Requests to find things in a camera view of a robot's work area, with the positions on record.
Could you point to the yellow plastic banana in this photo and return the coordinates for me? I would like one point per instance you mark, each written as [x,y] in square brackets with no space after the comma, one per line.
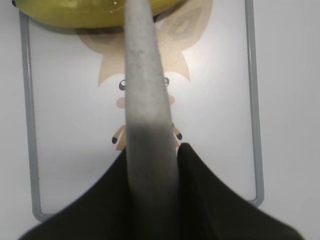
[90,14]

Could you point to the white grey-rimmed cutting board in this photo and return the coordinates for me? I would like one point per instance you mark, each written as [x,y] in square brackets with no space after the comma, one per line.
[74,83]

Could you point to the white-handled kitchen knife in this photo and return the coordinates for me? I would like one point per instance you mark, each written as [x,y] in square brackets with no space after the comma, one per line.
[152,167]

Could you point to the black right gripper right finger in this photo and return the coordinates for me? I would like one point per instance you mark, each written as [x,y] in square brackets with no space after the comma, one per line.
[210,210]

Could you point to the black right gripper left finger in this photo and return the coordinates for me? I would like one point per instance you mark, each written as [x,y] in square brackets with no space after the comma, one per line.
[104,212]

